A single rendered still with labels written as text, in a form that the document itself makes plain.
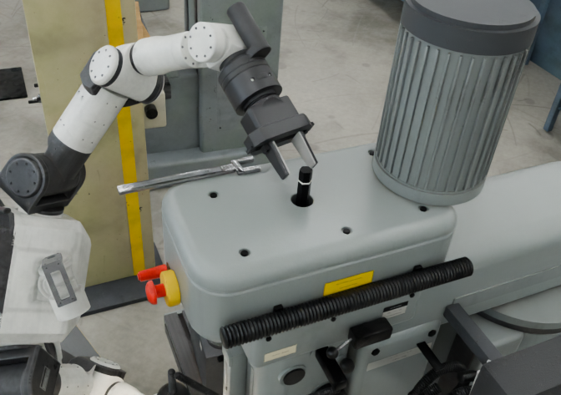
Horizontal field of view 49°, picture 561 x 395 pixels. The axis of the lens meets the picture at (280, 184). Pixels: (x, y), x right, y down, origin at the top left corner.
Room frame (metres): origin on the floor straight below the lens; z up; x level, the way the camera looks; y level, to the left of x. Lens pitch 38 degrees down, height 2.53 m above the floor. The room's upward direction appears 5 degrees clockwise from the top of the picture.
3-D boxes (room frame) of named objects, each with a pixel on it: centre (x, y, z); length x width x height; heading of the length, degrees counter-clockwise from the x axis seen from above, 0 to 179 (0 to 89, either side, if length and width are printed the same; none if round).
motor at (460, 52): (0.91, -0.26, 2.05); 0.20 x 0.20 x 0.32
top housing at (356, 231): (0.81, -0.05, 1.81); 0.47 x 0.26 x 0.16; 116
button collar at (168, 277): (0.70, 0.17, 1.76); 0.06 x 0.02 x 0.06; 26
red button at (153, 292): (0.69, 0.19, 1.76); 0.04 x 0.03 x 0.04; 26
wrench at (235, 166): (0.83, 0.15, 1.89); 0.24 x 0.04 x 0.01; 117
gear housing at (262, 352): (0.82, -0.08, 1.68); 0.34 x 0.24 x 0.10; 116
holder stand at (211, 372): (1.14, 0.14, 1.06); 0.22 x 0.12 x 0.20; 21
